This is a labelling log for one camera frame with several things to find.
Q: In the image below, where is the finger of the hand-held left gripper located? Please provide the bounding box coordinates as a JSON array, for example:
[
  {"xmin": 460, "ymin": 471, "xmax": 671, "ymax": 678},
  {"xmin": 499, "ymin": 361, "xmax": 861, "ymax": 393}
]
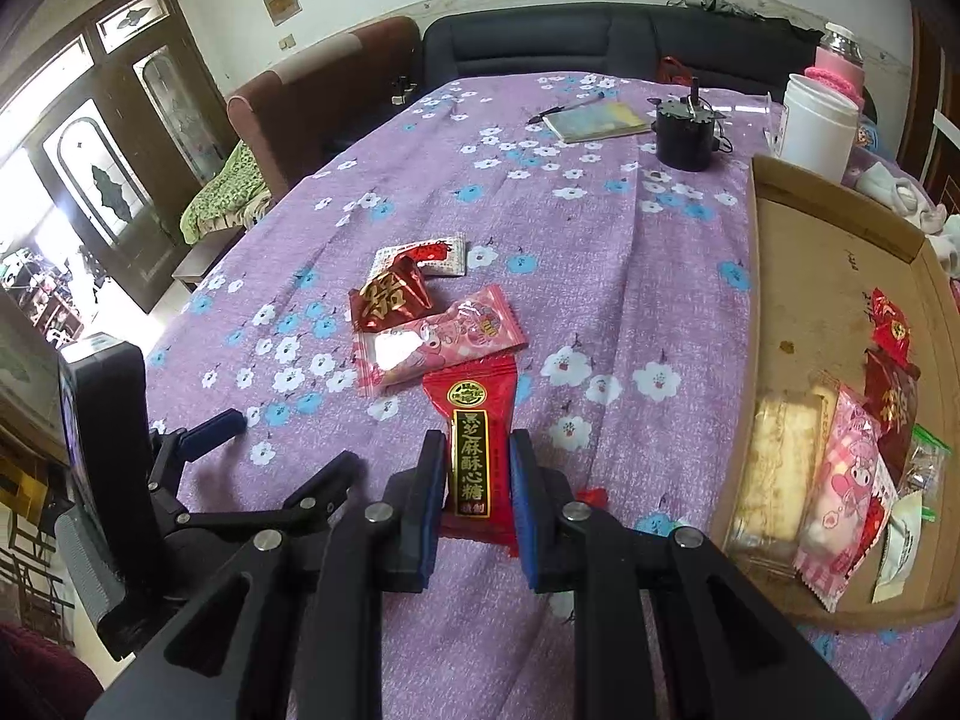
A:
[
  {"xmin": 182, "ymin": 450, "xmax": 366, "ymax": 545},
  {"xmin": 148, "ymin": 409, "xmax": 250, "ymax": 535}
]

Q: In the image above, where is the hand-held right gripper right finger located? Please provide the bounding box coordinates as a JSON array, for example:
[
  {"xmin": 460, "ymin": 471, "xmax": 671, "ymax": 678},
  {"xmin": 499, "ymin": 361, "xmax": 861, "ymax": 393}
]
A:
[{"xmin": 507, "ymin": 427, "xmax": 875, "ymax": 720}]

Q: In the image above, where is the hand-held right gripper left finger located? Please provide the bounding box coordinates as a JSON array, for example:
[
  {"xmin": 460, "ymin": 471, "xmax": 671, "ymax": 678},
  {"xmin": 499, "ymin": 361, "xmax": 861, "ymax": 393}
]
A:
[{"xmin": 84, "ymin": 429, "xmax": 451, "ymax": 720}]

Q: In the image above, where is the long red candy packet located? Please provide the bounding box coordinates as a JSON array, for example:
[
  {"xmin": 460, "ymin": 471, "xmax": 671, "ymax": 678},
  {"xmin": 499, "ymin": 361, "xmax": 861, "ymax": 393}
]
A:
[{"xmin": 421, "ymin": 354, "xmax": 608, "ymax": 557}]

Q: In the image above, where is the shallow cardboard box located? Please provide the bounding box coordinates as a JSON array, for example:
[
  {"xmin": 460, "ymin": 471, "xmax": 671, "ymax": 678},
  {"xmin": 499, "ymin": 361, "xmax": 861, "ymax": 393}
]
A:
[{"xmin": 709, "ymin": 154, "xmax": 960, "ymax": 631}]

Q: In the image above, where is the clear green-edged snack packet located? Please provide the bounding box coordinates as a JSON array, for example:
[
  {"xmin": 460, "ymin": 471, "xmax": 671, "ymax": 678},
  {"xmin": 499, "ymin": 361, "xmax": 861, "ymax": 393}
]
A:
[{"xmin": 900, "ymin": 426, "xmax": 955, "ymax": 522}]

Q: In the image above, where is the wooden stool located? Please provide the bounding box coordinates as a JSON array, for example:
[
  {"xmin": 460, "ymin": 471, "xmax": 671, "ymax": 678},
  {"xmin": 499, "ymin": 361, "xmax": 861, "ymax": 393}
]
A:
[{"xmin": 172, "ymin": 236, "xmax": 241, "ymax": 286}]

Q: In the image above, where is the pink cartoon snack packet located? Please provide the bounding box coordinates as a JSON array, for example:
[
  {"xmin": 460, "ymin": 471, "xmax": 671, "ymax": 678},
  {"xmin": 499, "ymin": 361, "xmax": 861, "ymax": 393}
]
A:
[
  {"xmin": 352, "ymin": 285, "xmax": 528, "ymax": 398},
  {"xmin": 795, "ymin": 382, "xmax": 897, "ymax": 612}
]

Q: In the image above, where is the shiny red gold packet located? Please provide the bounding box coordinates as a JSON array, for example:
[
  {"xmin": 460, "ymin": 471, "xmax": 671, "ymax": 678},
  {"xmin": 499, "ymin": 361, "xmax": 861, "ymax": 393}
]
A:
[{"xmin": 349, "ymin": 259, "xmax": 436, "ymax": 335}]

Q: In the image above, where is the green patterned blanket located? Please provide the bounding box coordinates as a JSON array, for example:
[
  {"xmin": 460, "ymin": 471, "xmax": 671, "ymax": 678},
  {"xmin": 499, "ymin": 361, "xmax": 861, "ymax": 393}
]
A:
[{"xmin": 178, "ymin": 139, "xmax": 272, "ymax": 245}]

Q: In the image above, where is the dark cloth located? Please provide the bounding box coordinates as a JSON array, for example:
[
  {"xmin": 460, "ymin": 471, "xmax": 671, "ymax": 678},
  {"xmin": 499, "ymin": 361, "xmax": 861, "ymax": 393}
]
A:
[{"xmin": 0, "ymin": 619, "xmax": 102, "ymax": 720}]

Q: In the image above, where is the white red snack packet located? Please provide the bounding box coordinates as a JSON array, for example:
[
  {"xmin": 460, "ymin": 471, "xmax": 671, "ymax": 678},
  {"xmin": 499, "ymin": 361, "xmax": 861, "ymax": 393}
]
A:
[{"xmin": 371, "ymin": 234, "xmax": 470, "ymax": 280}]

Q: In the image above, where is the yellow cake packet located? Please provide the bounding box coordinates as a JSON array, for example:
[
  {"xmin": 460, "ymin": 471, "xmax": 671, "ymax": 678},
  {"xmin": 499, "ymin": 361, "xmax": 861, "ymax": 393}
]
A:
[{"xmin": 724, "ymin": 382, "xmax": 837, "ymax": 563}]

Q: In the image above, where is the purple floral tablecloth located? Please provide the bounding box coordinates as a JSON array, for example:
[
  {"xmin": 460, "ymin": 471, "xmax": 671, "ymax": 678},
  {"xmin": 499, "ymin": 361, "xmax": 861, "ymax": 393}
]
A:
[{"xmin": 142, "ymin": 73, "xmax": 960, "ymax": 720}]

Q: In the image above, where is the wooden glass-pane door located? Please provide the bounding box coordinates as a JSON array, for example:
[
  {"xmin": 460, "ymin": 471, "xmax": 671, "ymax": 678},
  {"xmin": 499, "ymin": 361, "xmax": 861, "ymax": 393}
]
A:
[{"xmin": 0, "ymin": 0, "xmax": 241, "ymax": 316}]

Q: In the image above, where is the brown armchair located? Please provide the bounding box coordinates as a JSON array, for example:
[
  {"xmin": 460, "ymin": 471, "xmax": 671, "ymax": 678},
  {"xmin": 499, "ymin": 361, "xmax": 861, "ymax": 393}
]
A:
[{"xmin": 227, "ymin": 15, "xmax": 421, "ymax": 203}]

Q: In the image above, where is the dark red gold-print packet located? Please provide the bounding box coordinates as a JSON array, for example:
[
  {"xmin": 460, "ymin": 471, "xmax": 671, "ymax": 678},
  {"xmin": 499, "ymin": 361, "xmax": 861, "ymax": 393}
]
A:
[{"xmin": 862, "ymin": 349, "xmax": 922, "ymax": 481}]

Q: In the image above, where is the thin notebook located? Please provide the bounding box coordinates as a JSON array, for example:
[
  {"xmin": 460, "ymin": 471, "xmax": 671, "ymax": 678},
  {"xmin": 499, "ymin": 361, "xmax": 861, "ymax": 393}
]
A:
[{"xmin": 541, "ymin": 99, "xmax": 655, "ymax": 145}]

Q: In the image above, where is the black pen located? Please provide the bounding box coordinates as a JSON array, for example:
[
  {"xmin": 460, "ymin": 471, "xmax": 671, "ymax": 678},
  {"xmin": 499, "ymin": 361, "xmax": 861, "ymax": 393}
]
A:
[{"xmin": 526, "ymin": 92, "xmax": 607, "ymax": 125}]

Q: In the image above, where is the small red packet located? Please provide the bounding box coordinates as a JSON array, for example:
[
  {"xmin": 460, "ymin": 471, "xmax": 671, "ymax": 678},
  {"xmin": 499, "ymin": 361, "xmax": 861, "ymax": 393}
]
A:
[{"xmin": 870, "ymin": 289, "xmax": 912, "ymax": 368}]

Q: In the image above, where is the small black motor device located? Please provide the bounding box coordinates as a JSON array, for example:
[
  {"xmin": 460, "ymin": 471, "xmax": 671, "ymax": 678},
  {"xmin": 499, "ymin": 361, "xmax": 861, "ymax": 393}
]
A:
[{"xmin": 649, "ymin": 79, "xmax": 728, "ymax": 172}]

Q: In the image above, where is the black sofa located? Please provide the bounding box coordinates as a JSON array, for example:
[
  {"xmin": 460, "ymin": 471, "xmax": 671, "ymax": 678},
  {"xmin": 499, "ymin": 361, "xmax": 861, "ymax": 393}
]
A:
[{"xmin": 421, "ymin": 0, "xmax": 826, "ymax": 102}]

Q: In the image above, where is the white plastic jar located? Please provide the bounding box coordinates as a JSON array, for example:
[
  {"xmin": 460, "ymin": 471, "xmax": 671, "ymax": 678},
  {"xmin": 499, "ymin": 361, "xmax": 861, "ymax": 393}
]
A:
[{"xmin": 780, "ymin": 73, "xmax": 862, "ymax": 182}]

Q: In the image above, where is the grey cloth pile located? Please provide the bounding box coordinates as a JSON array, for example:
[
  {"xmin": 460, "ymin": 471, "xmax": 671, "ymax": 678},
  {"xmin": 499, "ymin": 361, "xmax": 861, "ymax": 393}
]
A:
[{"xmin": 855, "ymin": 161, "xmax": 960, "ymax": 271}]

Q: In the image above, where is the pink sleeved thermos bottle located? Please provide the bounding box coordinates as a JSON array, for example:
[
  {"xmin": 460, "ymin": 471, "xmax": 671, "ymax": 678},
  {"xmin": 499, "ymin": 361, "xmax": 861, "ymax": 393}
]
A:
[{"xmin": 804, "ymin": 22, "xmax": 878, "ymax": 151}]

